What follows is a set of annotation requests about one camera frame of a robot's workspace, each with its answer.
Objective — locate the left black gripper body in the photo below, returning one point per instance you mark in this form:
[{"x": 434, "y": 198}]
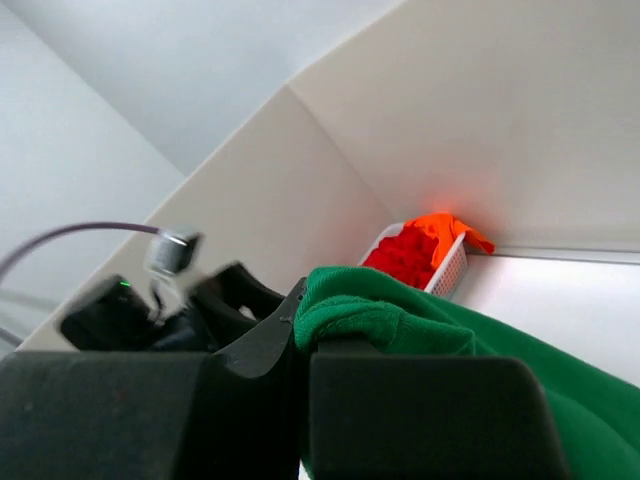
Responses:
[{"x": 216, "y": 309}]

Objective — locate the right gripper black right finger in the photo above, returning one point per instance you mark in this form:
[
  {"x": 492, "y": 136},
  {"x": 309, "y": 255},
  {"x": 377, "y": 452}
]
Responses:
[{"x": 399, "y": 416}]

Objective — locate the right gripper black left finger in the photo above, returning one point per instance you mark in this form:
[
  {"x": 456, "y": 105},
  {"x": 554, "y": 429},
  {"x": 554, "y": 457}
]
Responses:
[{"x": 116, "y": 415}]

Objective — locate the green t shirt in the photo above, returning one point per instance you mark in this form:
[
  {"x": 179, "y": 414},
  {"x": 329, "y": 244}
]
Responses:
[{"x": 596, "y": 414}]

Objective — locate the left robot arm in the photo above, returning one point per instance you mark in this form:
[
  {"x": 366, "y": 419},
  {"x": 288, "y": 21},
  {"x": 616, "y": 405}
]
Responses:
[{"x": 112, "y": 316}]

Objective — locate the white plastic basket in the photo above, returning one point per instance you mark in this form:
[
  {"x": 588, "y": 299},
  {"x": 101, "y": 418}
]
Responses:
[{"x": 447, "y": 276}]

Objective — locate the red t shirt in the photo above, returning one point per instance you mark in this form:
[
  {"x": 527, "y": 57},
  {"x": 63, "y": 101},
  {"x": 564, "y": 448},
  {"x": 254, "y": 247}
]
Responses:
[{"x": 407, "y": 257}]

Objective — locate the orange t shirt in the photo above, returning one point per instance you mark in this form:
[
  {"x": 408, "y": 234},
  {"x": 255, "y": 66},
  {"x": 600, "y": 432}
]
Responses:
[{"x": 445, "y": 228}]

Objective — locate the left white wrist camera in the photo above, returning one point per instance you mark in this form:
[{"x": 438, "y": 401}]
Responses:
[{"x": 172, "y": 252}]

